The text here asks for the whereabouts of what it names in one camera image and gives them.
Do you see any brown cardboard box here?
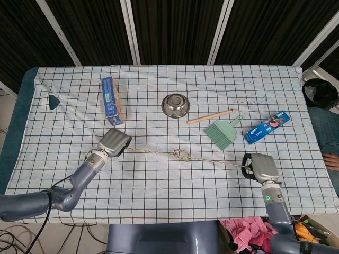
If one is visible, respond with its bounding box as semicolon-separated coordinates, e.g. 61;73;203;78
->
291;214;339;247

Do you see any orange soft item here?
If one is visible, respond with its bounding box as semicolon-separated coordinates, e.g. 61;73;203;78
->
295;221;320;244

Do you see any stainless steel bowl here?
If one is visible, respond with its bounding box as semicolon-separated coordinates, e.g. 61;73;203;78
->
160;93;189;119

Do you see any teal small object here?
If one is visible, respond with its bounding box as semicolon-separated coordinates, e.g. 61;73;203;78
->
0;66;60;195

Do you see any wooden stick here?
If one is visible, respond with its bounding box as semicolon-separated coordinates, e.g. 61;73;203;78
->
186;107;237;125

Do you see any green plastic hand brush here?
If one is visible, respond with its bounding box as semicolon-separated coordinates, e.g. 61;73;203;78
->
203;115;244;151

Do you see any bystander leg in jeans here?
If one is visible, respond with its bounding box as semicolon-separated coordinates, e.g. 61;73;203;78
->
307;105;339;156

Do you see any beige braided rope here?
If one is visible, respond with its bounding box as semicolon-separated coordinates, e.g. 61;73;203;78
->
124;147;251;170

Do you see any bystander bare hand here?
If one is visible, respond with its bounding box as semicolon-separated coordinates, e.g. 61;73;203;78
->
322;152;339;170

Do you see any white partition frame post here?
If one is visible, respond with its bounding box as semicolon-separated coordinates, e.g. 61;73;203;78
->
35;0;82;67
207;0;235;65
292;10;339;68
119;0;141;66

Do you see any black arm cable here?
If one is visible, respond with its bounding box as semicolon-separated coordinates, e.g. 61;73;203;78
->
25;173;80;254

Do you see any pink cloth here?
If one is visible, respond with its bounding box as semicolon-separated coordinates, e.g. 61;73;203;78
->
219;216;273;254

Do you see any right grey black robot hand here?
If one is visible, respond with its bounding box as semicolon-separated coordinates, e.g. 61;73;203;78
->
242;152;280;183

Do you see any blue cardboard carton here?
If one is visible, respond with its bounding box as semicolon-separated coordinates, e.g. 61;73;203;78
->
101;76;124;125

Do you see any grey robot torso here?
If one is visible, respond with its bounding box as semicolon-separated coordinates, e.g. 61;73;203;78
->
106;220;221;254

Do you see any black trash bag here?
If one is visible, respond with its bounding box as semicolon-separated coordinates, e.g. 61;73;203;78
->
302;78;339;110

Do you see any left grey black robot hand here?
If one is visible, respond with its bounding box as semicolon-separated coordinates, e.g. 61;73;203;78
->
97;128;132;158

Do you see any black slatted partition panel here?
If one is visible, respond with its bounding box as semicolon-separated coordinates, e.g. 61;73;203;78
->
131;0;225;66
216;0;339;66
46;0;135;67
301;39;339;74
0;0;76;85

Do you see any white metal frame bar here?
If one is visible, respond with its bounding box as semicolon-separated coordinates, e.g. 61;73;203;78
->
0;80;18;97
301;66;339;83

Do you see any white black checked tablecloth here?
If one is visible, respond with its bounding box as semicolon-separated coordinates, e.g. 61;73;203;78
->
5;65;331;224

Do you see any blue Oreo cookie package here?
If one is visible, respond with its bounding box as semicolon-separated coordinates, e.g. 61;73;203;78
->
243;110;291;145

